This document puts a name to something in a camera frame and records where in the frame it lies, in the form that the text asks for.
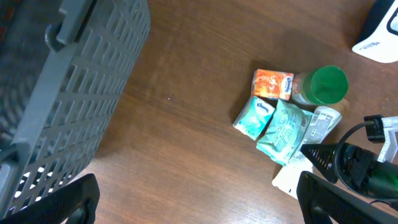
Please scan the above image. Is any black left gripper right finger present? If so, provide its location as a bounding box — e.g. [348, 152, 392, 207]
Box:
[297, 171, 397, 224]

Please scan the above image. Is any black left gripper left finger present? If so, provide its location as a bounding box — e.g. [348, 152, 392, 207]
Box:
[1, 174, 100, 224]

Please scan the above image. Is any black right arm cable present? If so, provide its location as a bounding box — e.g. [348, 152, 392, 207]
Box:
[333, 114, 398, 212]

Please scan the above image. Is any white cream tube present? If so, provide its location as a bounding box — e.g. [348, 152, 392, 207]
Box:
[272, 99, 349, 199]

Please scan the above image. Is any orange Kleenex tissue pack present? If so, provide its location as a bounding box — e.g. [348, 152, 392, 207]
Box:
[251, 69, 294, 101]

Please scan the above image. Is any grey plastic basket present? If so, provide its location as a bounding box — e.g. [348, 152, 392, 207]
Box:
[1, 0, 150, 218]

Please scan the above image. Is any teal snack pouch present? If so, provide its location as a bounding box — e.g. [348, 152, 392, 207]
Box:
[256, 100, 313, 166]

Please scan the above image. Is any teal Kleenex tissue pack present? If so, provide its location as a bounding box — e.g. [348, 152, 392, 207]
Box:
[233, 96, 275, 141]

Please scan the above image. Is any white barcode scanner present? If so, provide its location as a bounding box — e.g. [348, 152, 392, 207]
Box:
[351, 0, 397, 63]

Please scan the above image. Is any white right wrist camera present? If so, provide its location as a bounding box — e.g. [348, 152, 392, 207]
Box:
[377, 116, 398, 163]

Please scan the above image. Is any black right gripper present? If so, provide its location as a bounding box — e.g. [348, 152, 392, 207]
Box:
[300, 143, 397, 202]

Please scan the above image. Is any green lid jar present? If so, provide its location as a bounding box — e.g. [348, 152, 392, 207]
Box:
[292, 65, 349, 105]

